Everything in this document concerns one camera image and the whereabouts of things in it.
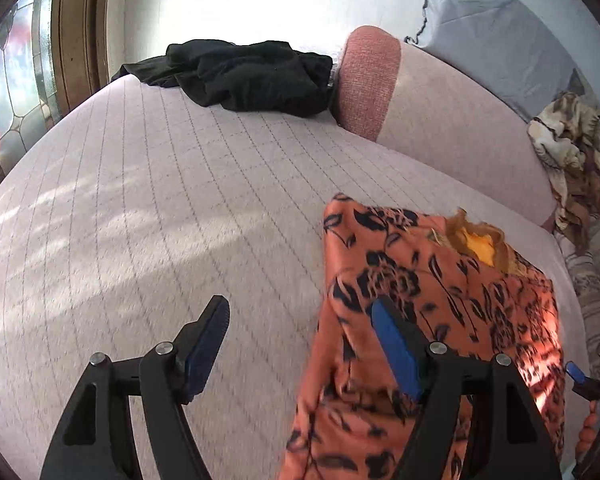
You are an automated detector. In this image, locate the grey-blue pillow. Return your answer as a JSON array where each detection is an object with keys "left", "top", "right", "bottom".
[{"left": 404, "top": 0, "right": 600, "bottom": 123}]

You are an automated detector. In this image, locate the stained glass window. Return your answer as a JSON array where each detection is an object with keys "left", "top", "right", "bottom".
[{"left": 0, "top": 0, "right": 63, "bottom": 186}]

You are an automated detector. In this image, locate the pink quilted bed cover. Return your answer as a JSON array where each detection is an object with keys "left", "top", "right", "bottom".
[{"left": 0, "top": 77, "right": 596, "bottom": 480}]

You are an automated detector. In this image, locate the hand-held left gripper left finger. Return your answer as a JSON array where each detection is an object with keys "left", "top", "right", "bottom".
[{"left": 40, "top": 295, "right": 231, "bottom": 480}]

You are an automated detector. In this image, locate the orange floral garment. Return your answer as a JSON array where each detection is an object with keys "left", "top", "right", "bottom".
[{"left": 277, "top": 192, "right": 566, "bottom": 480}]

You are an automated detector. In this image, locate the black garment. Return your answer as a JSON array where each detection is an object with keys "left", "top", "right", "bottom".
[{"left": 111, "top": 39, "right": 335, "bottom": 118}]

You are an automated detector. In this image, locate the pink bolster cushion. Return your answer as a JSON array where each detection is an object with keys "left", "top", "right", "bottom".
[{"left": 330, "top": 25, "right": 558, "bottom": 233}]

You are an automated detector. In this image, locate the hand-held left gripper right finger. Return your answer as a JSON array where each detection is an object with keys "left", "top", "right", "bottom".
[{"left": 371, "top": 297, "right": 563, "bottom": 480}]

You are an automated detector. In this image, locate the wooden window frame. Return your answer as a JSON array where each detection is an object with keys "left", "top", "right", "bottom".
[{"left": 50, "top": 0, "right": 113, "bottom": 116}]

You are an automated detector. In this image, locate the person's right hand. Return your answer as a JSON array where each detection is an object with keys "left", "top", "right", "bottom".
[{"left": 579, "top": 409, "right": 600, "bottom": 463}]

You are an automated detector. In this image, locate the beige patterned cloth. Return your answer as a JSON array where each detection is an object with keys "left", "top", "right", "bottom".
[{"left": 527, "top": 91, "right": 600, "bottom": 256}]

